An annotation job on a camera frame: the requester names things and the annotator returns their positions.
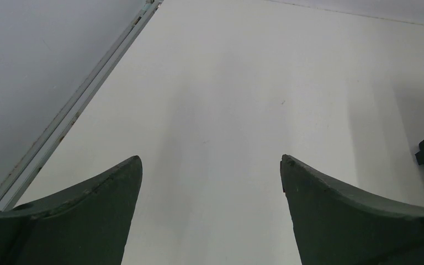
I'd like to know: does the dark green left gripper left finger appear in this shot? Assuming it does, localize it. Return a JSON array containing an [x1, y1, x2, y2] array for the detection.
[[0, 156, 142, 264]]

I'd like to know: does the aluminium table edge rail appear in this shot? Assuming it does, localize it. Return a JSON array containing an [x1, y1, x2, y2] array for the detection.
[[0, 1, 161, 211]]

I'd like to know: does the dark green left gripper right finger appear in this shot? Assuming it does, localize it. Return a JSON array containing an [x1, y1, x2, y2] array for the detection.
[[280, 155, 424, 264]]

